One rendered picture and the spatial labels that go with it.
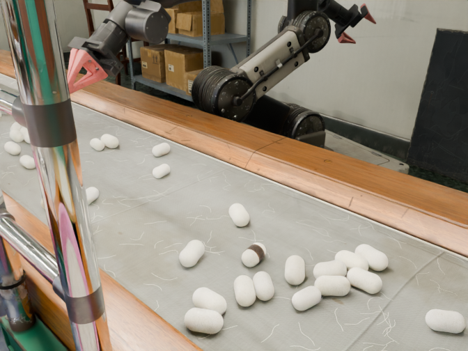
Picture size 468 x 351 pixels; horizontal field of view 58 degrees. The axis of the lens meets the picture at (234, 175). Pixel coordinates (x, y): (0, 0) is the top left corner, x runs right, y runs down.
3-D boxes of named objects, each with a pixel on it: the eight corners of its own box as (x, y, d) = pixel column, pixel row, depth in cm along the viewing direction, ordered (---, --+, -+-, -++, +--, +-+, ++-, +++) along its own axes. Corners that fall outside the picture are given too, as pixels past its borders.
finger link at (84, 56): (60, 81, 75) (92, 42, 77) (41, 74, 79) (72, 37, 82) (86, 105, 80) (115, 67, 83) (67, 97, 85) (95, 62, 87)
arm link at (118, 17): (133, 17, 88) (116, -5, 83) (154, 21, 84) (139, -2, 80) (113, 42, 86) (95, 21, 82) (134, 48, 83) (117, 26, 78)
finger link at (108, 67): (66, 83, 74) (99, 43, 76) (47, 76, 78) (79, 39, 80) (92, 108, 79) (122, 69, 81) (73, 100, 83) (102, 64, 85)
